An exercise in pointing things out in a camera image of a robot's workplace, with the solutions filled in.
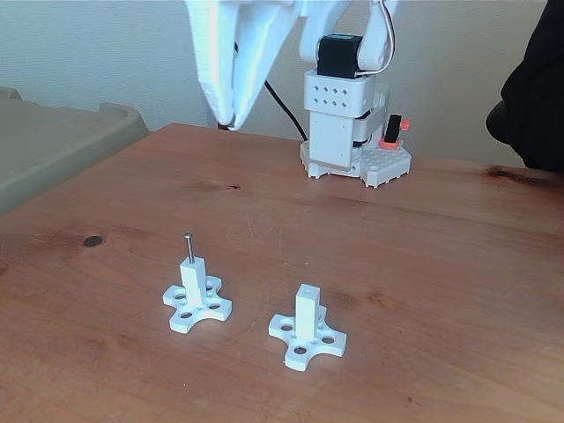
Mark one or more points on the white cross-base post stand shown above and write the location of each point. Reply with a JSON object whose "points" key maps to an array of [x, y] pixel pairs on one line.
{"points": [[306, 313], [194, 282]]}

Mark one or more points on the white studded base plate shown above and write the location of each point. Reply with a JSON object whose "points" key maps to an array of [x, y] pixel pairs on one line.
{"points": [[388, 165]]}

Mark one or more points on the orange and black clamp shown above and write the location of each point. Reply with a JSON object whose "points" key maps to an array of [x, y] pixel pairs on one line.
{"points": [[394, 132]]}

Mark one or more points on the beige plastic bin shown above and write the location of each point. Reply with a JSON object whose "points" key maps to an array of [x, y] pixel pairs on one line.
{"points": [[53, 145]]}

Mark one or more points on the small metal screw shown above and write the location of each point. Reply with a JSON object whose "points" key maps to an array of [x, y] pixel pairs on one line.
{"points": [[190, 249]]}

